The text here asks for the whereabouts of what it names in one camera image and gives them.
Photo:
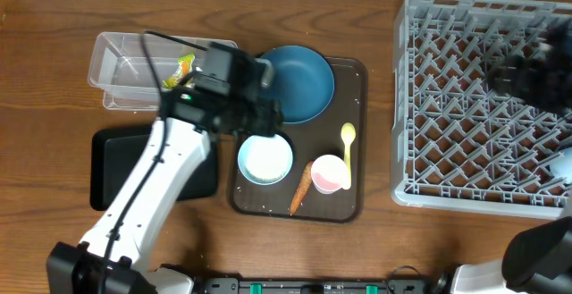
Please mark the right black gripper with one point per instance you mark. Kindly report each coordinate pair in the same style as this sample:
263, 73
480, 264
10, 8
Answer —
525, 69

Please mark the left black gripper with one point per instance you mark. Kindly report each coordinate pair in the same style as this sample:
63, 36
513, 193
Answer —
265, 118

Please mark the yellow green snack wrapper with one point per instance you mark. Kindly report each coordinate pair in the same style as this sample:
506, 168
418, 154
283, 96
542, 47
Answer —
185, 66

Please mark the light blue cup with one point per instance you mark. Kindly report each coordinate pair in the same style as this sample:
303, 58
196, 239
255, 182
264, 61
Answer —
561, 168

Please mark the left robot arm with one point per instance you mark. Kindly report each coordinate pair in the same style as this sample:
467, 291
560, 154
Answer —
113, 256

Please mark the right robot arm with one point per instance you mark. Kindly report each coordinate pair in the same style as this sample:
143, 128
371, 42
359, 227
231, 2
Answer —
537, 260

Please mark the grey dishwasher rack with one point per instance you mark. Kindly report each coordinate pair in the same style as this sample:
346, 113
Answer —
455, 144

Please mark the clear plastic waste bin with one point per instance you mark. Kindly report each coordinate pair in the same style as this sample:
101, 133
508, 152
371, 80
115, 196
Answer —
120, 68

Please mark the light blue rice bowl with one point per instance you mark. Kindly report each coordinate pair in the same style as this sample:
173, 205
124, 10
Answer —
265, 161

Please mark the dark blue plate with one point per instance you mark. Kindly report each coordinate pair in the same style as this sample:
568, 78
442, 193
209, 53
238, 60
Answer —
303, 82

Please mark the brown serving tray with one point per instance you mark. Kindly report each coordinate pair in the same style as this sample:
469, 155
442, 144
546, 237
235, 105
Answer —
319, 136

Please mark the orange carrot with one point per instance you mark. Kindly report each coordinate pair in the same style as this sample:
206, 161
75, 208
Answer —
304, 185

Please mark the pink white cup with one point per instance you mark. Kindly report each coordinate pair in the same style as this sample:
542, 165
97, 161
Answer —
329, 173

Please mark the yellow plastic spoon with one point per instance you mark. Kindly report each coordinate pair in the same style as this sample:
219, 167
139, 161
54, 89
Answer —
348, 135

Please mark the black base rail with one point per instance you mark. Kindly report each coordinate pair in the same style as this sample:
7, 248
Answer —
403, 280

